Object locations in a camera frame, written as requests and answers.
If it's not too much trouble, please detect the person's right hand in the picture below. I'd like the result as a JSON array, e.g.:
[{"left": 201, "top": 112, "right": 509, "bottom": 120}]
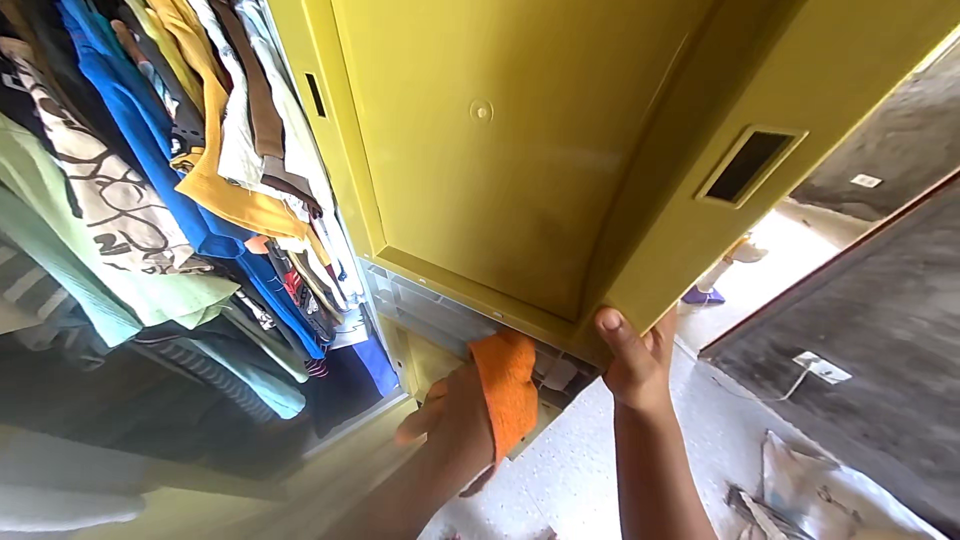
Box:
[{"left": 595, "top": 305, "right": 679, "bottom": 411}]

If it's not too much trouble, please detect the person's left hand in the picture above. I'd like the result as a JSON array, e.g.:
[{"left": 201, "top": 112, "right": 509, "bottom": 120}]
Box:
[{"left": 395, "top": 358, "right": 496, "bottom": 481}]

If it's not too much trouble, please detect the orange cloth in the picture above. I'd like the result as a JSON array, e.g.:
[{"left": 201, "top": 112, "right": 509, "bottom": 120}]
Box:
[{"left": 459, "top": 328, "right": 540, "bottom": 499}]

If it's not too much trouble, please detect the person's right forearm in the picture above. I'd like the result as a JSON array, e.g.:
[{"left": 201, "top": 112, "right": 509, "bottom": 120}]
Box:
[{"left": 613, "top": 396, "right": 719, "bottom": 540}]

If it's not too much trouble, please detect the person's left forearm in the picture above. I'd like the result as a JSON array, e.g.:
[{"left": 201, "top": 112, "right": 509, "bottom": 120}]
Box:
[{"left": 318, "top": 438, "right": 494, "bottom": 540}]

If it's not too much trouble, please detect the white stand with purple base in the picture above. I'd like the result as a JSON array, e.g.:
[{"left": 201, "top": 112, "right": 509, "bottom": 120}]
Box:
[{"left": 681, "top": 232, "right": 768, "bottom": 306}]

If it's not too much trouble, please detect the blue flat item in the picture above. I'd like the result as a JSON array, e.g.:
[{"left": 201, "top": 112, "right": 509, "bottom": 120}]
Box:
[{"left": 351, "top": 334, "right": 399, "bottom": 399}]

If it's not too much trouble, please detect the crumpled plastic sheet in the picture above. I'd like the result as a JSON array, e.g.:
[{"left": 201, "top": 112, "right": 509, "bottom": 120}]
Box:
[{"left": 726, "top": 429, "right": 942, "bottom": 540}]

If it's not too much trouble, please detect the row of hanging clothes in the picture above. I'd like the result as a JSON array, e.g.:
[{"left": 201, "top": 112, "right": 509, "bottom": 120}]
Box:
[{"left": 0, "top": 0, "right": 369, "bottom": 423}]

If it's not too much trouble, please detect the white cable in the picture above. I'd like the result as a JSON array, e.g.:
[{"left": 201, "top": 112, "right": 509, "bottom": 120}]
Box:
[{"left": 712, "top": 363, "right": 819, "bottom": 403}]

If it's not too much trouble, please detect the white double wall socket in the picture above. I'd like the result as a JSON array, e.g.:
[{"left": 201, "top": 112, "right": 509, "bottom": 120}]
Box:
[{"left": 792, "top": 351, "right": 853, "bottom": 386}]

